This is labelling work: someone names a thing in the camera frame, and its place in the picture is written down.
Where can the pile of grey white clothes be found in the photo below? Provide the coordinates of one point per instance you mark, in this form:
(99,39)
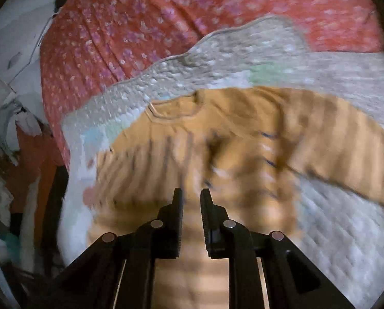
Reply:
(15,115)

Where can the yellow striped child sweater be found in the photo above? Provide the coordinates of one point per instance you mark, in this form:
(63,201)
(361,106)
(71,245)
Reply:
(248,146)

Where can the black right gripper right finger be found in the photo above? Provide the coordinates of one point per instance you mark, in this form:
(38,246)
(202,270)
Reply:
(224,237)

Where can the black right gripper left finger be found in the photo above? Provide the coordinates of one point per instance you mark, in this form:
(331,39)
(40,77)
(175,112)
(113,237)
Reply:
(162,235)

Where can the red floral bed sheet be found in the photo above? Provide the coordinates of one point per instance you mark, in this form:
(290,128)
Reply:
(93,44)

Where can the orange cloth covered furniture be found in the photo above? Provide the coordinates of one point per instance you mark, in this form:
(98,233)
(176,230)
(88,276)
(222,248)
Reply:
(37,184)

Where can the quilted heart pattern blanket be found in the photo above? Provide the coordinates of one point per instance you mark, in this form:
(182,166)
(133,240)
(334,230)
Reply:
(340,231)

